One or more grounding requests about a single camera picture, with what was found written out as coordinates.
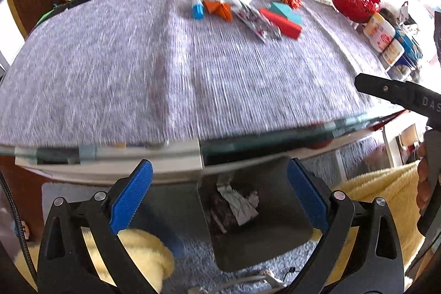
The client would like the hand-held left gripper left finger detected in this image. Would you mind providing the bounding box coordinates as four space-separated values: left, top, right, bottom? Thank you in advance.
36 159 162 294

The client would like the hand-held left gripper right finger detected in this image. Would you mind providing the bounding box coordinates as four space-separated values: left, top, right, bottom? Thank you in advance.
287 158 405 294

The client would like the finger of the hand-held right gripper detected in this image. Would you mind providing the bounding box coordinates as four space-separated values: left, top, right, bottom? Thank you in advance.
354 73 414 105

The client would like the dark grey trash bin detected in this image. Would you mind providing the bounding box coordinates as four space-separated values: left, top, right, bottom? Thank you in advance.
198 156 328 272

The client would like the red box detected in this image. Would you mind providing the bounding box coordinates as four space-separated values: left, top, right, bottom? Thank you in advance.
259 8 303 40

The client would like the teal box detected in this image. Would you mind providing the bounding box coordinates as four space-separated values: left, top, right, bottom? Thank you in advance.
270 2 304 25

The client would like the orange block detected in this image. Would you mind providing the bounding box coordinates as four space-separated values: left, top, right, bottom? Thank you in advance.
203 0 233 22

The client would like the person's right hand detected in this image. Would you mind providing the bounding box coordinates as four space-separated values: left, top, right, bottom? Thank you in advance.
416 142 429 212

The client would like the cream table shelf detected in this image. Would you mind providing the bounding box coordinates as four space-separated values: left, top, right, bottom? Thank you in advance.
14 139 204 184

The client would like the small white labelled jar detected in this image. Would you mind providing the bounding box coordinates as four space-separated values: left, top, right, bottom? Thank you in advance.
381 39 405 67

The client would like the blue container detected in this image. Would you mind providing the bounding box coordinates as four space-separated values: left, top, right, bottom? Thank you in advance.
396 23 424 60

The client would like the large white labelled jar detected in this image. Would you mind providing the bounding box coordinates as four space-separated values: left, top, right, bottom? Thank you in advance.
363 12 396 52

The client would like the white wooden chair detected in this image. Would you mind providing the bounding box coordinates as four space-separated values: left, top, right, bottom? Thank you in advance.
381 115 428 171

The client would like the crumpled white paper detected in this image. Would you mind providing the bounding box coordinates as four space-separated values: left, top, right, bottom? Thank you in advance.
216 175 260 226

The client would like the dark crumpled wrapper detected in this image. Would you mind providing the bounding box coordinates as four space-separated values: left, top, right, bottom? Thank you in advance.
207 191 238 234

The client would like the grey fluffy rug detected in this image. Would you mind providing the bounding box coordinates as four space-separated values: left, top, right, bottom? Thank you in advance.
41 139 383 294

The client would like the small blue box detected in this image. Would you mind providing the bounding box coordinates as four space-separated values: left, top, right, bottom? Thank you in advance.
192 0 206 20

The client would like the white power cord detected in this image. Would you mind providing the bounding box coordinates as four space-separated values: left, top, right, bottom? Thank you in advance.
188 268 286 294

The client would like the black braided cable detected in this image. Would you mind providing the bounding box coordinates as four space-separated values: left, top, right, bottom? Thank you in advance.
0 170 37 284

